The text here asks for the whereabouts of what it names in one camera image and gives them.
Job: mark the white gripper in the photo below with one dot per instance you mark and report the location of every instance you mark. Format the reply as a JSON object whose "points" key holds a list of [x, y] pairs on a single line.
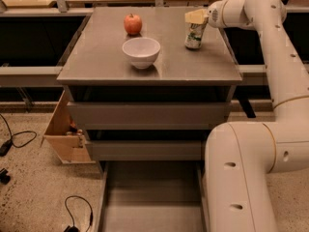
{"points": [[214, 16]]}

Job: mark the silver green soda can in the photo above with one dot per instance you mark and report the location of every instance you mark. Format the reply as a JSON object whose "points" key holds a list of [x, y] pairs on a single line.
{"points": [[194, 35]]}

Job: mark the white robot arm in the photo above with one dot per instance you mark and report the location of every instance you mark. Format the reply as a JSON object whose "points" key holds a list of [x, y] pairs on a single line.
{"points": [[239, 155]]}

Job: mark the grey drawer cabinet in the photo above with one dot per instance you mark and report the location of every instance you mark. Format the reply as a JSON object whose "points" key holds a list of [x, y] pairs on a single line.
{"points": [[98, 60]]}

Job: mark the grey top drawer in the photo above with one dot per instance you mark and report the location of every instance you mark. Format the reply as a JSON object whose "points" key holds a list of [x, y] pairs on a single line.
{"points": [[149, 107]]}

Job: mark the grey drawer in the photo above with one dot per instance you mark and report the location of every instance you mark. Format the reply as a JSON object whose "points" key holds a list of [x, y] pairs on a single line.
{"points": [[149, 107], [146, 144]]}

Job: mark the grey middle drawer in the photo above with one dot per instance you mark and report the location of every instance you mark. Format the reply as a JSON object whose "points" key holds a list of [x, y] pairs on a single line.
{"points": [[146, 144]]}

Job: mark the open bottom drawer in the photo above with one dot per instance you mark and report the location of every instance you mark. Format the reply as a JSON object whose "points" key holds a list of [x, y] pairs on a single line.
{"points": [[151, 196]]}

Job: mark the white ceramic bowl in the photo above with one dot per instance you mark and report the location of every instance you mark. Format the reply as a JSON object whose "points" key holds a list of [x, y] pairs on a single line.
{"points": [[141, 52]]}

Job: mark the red apple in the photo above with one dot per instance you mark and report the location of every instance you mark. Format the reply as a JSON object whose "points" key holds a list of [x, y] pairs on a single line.
{"points": [[133, 24]]}

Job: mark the cardboard box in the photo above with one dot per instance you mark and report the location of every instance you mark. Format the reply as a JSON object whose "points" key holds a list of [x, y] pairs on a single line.
{"points": [[68, 145]]}

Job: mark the black object floor left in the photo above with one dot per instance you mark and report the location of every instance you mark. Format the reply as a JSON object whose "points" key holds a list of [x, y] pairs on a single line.
{"points": [[4, 177]]}

